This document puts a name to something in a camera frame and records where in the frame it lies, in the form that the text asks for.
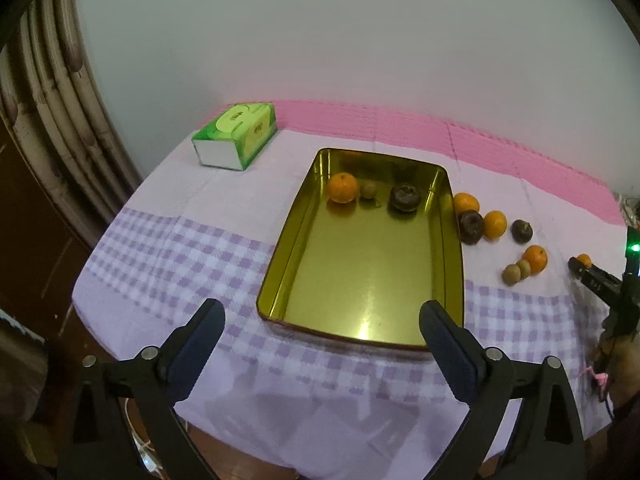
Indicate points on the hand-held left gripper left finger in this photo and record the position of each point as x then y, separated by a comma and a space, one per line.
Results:
197, 347

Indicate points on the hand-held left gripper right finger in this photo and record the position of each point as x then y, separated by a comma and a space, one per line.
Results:
450, 347

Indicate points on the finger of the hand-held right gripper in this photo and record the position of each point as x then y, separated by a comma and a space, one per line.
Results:
595, 280

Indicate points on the orange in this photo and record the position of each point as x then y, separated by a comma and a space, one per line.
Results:
495, 223
342, 187
583, 260
536, 258
466, 203

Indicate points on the small brown kiwi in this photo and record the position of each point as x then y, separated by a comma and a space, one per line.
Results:
523, 267
511, 275
369, 189

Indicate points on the dark brown mangosteen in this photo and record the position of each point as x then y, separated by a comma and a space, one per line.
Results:
521, 230
471, 227
404, 197

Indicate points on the gold metal tin tray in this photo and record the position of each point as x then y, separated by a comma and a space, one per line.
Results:
370, 280

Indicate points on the person's right hand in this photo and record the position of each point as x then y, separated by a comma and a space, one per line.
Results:
622, 365

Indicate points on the shiny plastic wrap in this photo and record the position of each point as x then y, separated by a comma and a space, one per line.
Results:
631, 210

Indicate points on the purple checked tablecloth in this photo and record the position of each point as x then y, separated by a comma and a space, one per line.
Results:
200, 240

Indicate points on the pink foam mat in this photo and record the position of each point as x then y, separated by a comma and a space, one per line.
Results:
500, 140

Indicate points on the green tissue box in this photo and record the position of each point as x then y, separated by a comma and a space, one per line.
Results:
235, 132

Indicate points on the beige patterned curtain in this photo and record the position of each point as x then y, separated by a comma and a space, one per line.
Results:
50, 100

